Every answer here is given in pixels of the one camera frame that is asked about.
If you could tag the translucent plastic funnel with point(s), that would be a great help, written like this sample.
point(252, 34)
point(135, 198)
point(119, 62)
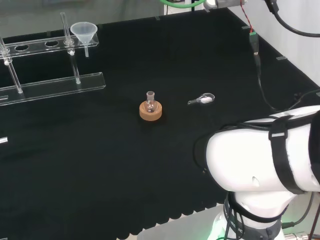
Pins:
point(84, 31)

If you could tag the clear glass weighing funnel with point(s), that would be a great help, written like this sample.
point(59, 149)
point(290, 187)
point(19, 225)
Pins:
point(203, 99)

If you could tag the clear acrylic funnel stand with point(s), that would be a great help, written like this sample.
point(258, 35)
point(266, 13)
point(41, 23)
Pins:
point(62, 82)

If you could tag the clear round-bottom flask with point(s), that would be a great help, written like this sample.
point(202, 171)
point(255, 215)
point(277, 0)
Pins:
point(150, 103)

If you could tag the black bench cloth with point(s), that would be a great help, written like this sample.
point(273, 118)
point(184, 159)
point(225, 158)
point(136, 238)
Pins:
point(125, 155)

